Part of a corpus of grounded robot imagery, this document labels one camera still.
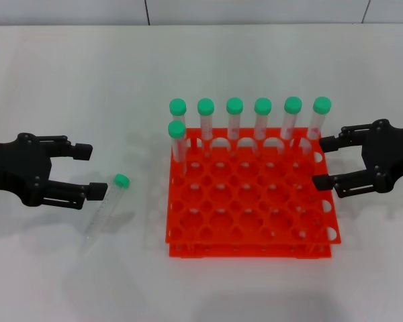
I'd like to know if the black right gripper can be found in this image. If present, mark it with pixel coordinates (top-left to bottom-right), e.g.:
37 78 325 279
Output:
312 118 403 199

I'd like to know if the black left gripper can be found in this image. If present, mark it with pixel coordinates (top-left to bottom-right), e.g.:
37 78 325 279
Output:
0 133 108 211

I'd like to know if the clear test tube green cap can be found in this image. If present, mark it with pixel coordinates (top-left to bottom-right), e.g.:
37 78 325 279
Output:
80 173 131 256
226 97 244 142
279 96 303 142
167 120 188 178
254 97 273 142
305 96 332 150
169 98 189 162
197 98 216 159

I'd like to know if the orange test tube rack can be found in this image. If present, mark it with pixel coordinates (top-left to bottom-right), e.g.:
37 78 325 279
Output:
164 127 343 259

